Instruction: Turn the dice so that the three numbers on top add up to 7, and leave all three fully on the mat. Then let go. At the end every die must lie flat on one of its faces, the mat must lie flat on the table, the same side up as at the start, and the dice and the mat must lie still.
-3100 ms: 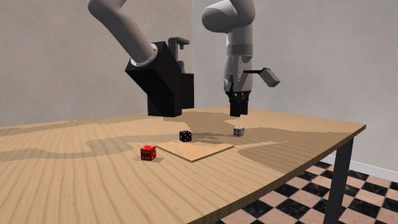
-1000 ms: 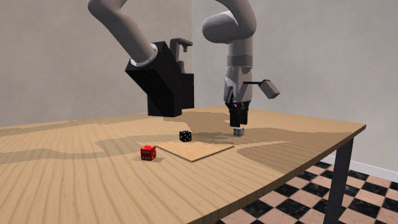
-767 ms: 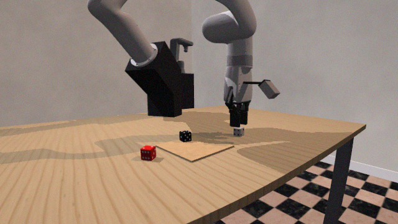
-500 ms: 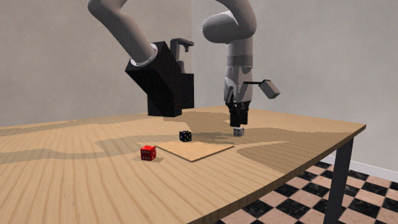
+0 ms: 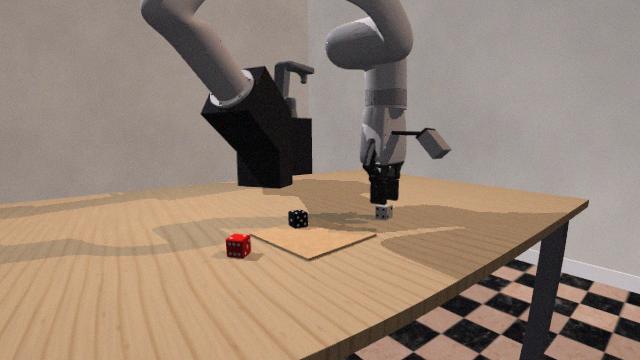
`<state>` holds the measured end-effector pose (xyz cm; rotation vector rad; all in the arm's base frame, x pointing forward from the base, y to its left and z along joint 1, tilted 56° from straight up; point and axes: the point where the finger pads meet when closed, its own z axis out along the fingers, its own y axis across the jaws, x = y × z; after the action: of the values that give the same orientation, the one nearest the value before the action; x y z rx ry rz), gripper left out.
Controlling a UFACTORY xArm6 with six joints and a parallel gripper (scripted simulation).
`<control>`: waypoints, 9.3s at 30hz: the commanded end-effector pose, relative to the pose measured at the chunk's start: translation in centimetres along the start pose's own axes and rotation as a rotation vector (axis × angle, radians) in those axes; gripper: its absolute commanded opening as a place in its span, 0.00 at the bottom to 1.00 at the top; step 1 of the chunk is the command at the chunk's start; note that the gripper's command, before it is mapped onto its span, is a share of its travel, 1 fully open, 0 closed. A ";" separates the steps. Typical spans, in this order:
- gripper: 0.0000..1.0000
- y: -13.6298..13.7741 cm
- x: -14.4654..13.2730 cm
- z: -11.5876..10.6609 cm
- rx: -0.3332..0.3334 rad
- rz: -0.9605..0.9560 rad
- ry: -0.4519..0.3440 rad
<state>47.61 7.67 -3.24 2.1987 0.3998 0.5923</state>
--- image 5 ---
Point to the tan flat mat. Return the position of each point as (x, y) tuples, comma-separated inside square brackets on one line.
[(321, 237)]

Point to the red die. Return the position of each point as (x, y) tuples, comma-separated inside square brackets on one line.
[(238, 246)]

